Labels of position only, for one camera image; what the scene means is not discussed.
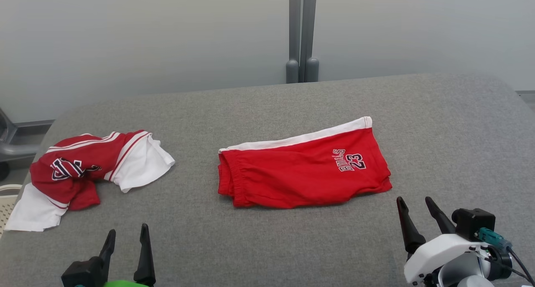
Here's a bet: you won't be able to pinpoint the cream plastic laundry basket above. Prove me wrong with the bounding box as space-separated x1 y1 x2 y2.
0 185 22 237

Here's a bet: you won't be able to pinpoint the red shorts with white stripe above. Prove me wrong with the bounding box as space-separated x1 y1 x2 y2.
217 117 392 209

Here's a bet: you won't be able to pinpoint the red and white jersey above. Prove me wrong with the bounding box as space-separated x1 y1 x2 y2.
4 130 176 232

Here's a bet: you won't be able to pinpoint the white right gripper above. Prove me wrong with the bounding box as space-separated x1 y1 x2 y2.
396 196 486 286

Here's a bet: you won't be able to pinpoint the grey metal frame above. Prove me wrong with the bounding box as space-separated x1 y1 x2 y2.
0 107 55 181

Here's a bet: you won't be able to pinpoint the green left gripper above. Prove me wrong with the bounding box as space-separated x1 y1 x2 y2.
99 224 156 287

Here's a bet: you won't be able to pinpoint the grey metal post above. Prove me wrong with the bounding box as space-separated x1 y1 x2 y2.
299 0 320 83
286 0 302 84

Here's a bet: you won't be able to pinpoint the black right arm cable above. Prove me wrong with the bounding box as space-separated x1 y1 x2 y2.
481 245 535 286

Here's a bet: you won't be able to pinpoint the teal right cable connector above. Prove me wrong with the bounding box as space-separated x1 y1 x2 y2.
476 228 512 252

